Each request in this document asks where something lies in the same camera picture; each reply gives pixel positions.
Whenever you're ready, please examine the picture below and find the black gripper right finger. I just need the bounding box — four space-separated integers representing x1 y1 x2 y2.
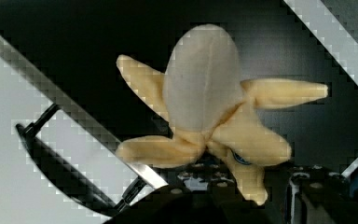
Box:
284 165 358 224

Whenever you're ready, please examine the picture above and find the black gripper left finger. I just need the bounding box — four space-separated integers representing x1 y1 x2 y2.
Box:
104 167 280 224

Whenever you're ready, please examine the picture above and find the plush peeled banana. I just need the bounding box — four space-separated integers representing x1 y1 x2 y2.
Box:
116 24 328 205

